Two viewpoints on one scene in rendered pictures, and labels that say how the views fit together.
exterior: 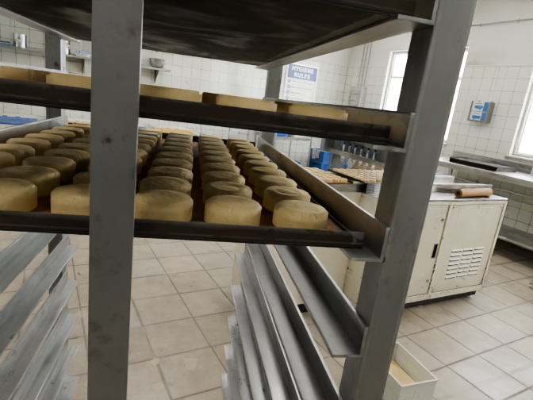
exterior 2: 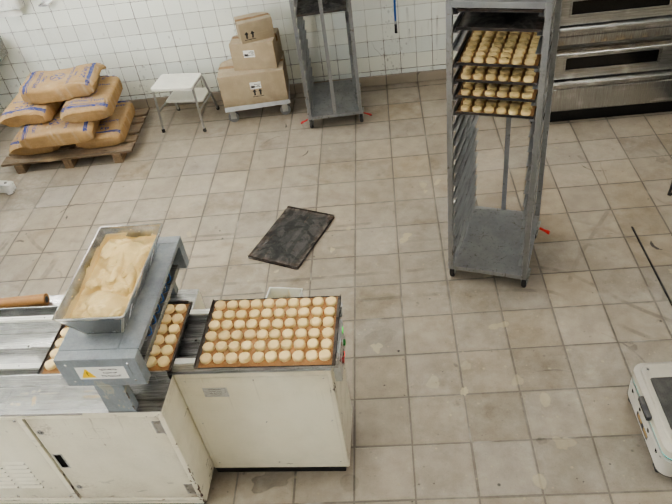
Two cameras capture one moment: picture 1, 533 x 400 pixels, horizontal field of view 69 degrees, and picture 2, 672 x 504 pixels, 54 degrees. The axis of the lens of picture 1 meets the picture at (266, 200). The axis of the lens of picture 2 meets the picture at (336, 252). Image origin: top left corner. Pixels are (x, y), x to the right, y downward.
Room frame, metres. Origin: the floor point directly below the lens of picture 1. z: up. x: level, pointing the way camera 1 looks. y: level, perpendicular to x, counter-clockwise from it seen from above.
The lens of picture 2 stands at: (3.73, 1.34, 2.99)
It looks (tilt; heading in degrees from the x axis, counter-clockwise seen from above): 41 degrees down; 218
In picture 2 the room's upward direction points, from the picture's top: 9 degrees counter-clockwise
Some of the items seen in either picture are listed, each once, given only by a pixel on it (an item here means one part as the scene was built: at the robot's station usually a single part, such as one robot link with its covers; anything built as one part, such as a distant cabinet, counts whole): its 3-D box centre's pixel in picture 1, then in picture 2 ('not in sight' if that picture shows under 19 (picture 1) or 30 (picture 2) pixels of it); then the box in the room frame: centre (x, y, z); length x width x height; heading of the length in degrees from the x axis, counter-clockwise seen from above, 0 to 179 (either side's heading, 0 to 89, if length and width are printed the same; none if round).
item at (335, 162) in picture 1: (368, 161); (135, 320); (2.66, -0.66, 1.01); 0.72 x 0.33 x 0.34; 29
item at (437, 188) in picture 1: (435, 188); (62, 311); (2.71, -1.18, 0.88); 1.28 x 0.01 x 0.07; 119
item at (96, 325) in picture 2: not in sight; (116, 280); (2.66, -0.66, 1.25); 0.56 x 0.29 x 0.14; 29
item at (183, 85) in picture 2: not in sight; (185, 99); (-0.06, -3.14, 0.23); 0.45 x 0.45 x 0.46; 23
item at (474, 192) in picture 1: (473, 192); (8, 303); (2.80, -1.50, 0.87); 0.40 x 0.06 x 0.06; 124
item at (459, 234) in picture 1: (400, 238); (82, 403); (2.89, -1.08, 0.42); 1.28 x 0.72 x 0.84; 119
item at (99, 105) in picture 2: not in sight; (92, 97); (0.56, -3.63, 0.47); 0.72 x 0.42 x 0.17; 36
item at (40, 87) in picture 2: not in sight; (62, 83); (0.65, -3.84, 0.62); 0.72 x 0.42 x 0.17; 127
